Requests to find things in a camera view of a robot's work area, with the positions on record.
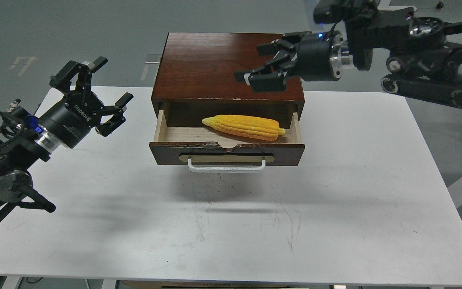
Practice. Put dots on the dark wooden drawer cabinet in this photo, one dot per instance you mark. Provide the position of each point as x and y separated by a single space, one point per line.
200 67

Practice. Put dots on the yellow corn cob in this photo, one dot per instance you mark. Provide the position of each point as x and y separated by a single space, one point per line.
246 126

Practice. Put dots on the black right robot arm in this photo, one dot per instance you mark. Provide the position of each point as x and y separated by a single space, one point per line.
425 61

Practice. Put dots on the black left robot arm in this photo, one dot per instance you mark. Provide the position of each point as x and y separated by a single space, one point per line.
26 138

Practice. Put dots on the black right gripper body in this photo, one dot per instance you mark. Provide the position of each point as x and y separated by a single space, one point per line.
323 57

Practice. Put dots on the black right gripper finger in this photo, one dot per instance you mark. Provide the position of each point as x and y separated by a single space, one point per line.
273 76
289 42

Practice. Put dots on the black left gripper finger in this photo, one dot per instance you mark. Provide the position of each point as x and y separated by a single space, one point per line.
76 77
116 113

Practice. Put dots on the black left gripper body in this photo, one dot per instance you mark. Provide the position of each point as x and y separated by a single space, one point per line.
71 119

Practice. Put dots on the wooden drawer with white handle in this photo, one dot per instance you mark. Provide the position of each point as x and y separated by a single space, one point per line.
180 137

